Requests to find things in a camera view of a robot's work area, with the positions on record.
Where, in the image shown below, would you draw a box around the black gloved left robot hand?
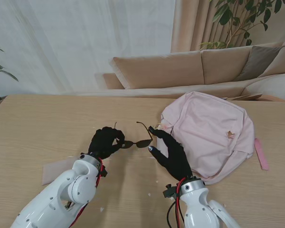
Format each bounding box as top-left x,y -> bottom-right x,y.
87,126 -> 126,160

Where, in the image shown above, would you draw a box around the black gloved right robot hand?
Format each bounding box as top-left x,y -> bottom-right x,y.
148,125 -> 193,182

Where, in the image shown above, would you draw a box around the dark brown sunglasses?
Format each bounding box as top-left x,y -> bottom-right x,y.
114,121 -> 155,150

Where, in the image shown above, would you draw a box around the beige soft glasses pouch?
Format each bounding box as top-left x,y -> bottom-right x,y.
41,158 -> 74,186

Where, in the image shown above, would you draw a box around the pale pink backpack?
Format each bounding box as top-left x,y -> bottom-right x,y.
160,91 -> 255,186

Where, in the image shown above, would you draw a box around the beige sofa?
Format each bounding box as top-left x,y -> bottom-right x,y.
102,41 -> 285,105

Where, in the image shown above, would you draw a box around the brown cardboard piece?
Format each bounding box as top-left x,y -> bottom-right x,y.
223,94 -> 263,102

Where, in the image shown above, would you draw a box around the white sheer curtain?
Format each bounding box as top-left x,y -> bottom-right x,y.
0,0 -> 176,95

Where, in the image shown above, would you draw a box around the white sofa cushion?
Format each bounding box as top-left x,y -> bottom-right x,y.
244,73 -> 285,105

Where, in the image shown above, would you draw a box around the grey sofa cushion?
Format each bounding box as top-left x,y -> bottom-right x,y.
236,45 -> 285,81

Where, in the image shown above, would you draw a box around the small green houseplant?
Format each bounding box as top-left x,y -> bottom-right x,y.
0,43 -> 19,104

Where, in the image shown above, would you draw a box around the beige pleated curtain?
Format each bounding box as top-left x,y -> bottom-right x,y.
171,0 -> 285,54

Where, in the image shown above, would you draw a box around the tall green leafy plant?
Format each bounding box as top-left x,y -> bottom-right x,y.
199,0 -> 285,50

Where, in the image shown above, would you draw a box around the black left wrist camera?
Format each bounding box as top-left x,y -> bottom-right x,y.
98,163 -> 108,178

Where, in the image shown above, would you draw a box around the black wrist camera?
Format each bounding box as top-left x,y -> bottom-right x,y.
98,163 -> 108,178
163,183 -> 179,198

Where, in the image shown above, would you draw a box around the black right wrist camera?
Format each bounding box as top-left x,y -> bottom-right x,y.
163,183 -> 179,198

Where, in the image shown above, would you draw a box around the red left arm cable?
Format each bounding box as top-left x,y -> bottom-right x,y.
72,158 -> 104,228

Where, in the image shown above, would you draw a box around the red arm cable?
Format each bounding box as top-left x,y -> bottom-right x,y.
175,178 -> 187,228
72,158 -> 104,228

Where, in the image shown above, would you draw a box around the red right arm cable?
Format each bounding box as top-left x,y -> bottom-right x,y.
175,178 -> 187,228

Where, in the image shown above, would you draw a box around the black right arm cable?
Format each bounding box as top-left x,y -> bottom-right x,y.
166,201 -> 181,228

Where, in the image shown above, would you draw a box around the pink flat strap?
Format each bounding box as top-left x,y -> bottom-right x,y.
254,137 -> 269,171

